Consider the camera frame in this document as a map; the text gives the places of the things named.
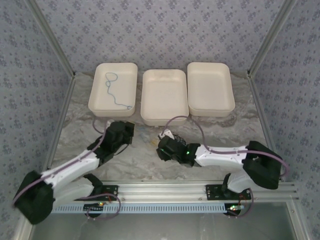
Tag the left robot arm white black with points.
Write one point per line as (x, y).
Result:
(72, 165)

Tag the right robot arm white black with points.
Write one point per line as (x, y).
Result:
(220, 155)

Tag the cream plastic tray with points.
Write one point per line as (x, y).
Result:
(163, 97)
(120, 85)
(210, 87)

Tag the black electronics board with LEDs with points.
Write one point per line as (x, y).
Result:
(235, 210)
(93, 208)

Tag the grey metal panel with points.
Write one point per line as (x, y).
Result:
(162, 227)

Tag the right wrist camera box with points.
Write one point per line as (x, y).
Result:
(167, 134)

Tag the aluminium mounting rail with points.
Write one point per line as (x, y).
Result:
(162, 191)

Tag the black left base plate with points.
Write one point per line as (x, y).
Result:
(113, 187)

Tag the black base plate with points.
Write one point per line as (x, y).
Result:
(113, 187)
(212, 192)

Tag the aluminium table side rail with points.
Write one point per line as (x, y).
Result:
(62, 117)
(262, 117)

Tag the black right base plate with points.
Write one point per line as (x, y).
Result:
(212, 192)

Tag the aluminium frame post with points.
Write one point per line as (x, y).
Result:
(50, 35)
(272, 35)

